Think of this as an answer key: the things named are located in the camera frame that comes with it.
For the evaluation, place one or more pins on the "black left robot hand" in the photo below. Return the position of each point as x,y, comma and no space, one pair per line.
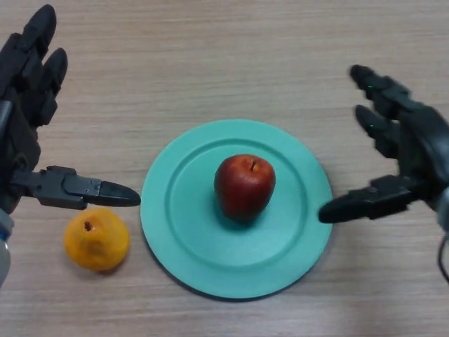
21,112

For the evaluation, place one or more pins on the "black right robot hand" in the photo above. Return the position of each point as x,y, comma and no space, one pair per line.
421,140

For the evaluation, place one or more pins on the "red apple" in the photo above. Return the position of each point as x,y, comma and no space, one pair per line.
245,189

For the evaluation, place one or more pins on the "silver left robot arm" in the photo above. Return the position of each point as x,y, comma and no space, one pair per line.
3,245

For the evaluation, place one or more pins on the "green round plate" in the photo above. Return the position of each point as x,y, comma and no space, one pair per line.
196,252

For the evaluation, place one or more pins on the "orange pear-shaped fruit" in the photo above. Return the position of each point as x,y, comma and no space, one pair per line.
96,242

